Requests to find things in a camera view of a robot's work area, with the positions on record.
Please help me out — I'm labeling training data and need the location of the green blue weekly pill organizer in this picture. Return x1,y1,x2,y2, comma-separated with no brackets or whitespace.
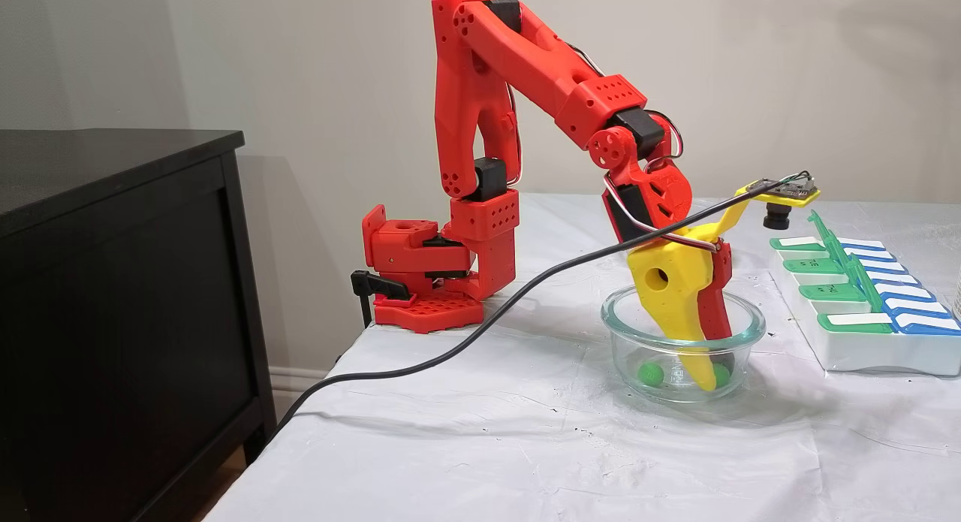
769,210,961,376

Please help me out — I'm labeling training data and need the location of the white tablecloth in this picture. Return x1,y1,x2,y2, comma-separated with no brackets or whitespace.
203,193,961,522

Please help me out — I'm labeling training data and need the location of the black table clamp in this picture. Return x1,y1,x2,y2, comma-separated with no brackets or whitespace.
350,270,411,329

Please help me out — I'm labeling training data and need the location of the dark furniture piece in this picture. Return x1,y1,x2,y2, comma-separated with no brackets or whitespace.
0,128,277,522

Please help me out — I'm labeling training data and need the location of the white red servo wire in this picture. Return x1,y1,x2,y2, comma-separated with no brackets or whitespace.
646,109,685,164
603,173,723,252

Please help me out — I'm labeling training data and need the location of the black camera cable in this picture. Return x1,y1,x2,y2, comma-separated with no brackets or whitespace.
267,170,813,440

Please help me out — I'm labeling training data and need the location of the yellow camera mount with board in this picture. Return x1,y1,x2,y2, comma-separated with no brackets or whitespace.
679,173,821,241

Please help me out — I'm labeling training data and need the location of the white wall trim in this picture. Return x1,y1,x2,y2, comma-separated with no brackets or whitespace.
269,366,333,418

